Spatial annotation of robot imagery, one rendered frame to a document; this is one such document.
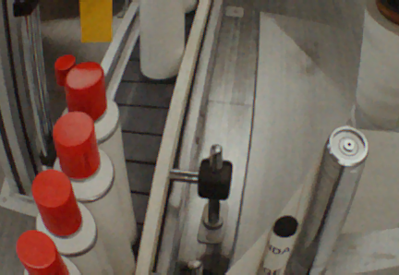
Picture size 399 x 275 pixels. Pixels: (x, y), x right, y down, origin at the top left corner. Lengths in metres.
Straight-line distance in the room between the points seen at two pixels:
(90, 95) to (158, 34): 0.26
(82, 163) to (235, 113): 0.38
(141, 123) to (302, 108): 0.18
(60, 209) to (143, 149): 0.31
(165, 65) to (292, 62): 0.16
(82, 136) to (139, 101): 0.31
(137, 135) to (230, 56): 0.22
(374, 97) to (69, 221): 0.38
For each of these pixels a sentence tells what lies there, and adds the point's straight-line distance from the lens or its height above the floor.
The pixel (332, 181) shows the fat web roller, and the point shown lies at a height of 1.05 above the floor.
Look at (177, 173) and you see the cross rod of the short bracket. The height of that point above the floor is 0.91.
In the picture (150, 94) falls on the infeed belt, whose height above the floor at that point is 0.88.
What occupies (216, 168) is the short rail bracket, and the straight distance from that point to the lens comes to 0.57.
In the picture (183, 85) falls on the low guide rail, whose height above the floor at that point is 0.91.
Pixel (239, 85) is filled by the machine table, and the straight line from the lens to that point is 0.79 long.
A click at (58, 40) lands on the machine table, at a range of 0.91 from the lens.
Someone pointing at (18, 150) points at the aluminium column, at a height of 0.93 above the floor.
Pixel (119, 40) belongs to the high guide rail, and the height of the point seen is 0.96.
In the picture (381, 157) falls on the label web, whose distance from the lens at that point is 0.47.
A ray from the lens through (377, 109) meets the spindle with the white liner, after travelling 0.64.
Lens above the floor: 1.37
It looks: 48 degrees down
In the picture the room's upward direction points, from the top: straight up
